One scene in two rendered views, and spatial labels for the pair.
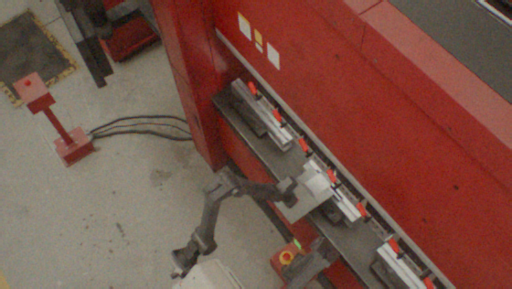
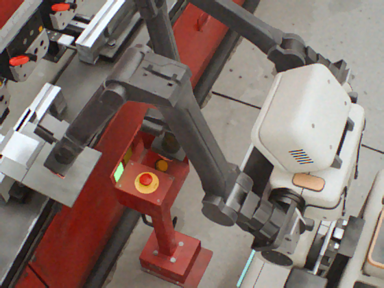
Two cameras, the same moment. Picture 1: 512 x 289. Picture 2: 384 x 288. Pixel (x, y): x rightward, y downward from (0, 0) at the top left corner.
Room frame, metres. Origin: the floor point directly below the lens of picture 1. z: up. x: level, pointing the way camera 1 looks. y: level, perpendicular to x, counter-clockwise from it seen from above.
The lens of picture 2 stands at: (1.16, 0.73, 2.40)
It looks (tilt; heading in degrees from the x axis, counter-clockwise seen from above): 58 degrees down; 240
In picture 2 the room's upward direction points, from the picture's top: 5 degrees counter-clockwise
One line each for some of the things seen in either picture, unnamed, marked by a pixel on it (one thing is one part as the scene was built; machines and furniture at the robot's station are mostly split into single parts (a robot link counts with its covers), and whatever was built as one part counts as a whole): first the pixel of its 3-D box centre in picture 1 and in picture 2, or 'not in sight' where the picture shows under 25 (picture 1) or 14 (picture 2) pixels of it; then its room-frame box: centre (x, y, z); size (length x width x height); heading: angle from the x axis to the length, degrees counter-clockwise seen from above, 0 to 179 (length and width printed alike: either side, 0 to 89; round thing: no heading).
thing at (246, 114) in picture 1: (247, 116); not in sight; (1.64, 0.02, 0.89); 0.30 x 0.05 x 0.03; 30
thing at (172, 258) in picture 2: not in sight; (168, 248); (0.80, -0.13, 0.13); 0.10 x 0.10 x 0.01; 31
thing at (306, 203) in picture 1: (301, 196); (47, 162); (1.08, -0.20, 1.00); 0.26 x 0.18 x 0.01; 120
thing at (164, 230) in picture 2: not in sight; (162, 221); (0.80, -0.13, 0.39); 0.05 x 0.05 x 0.54; 31
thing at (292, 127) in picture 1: (297, 122); not in sight; (1.34, -0.21, 1.26); 0.15 x 0.09 x 0.17; 30
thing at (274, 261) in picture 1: (293, 265); (151, 173); (0.80, -0.13, 0.75); 0.20 x 0.16 x 0.18; 31
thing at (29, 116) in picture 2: (328, 185); (15, 137); (1.12, -0.34, 0.98); 0.20 x 0.03 x 0.03; 30
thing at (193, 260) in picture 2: not in sight; (176, 256); (0.79, -0.10, 0.06); 0.25 x 0.20 x 0.12; 121
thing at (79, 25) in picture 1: (83, 32); not in sight; (1.91, 0.80, 1.42); 0.45 x 0.12 x 0.36; 23
